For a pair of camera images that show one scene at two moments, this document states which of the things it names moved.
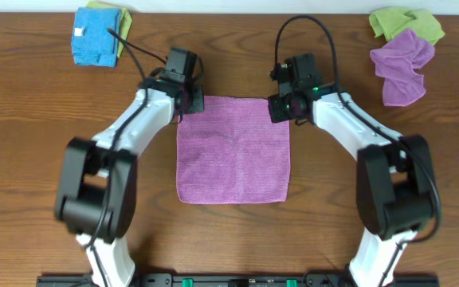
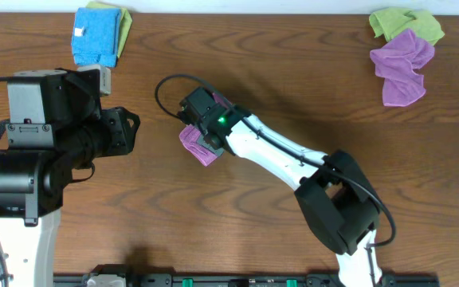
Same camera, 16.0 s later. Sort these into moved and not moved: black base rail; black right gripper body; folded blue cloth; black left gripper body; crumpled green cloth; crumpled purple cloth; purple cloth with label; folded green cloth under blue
Moved: black right gripper body; purple cloth with label; black left gripper body
Not moved: folded green cloth under blue; black base rail; folded blue cloth; crumpled green cloth; crumpled purple cloth
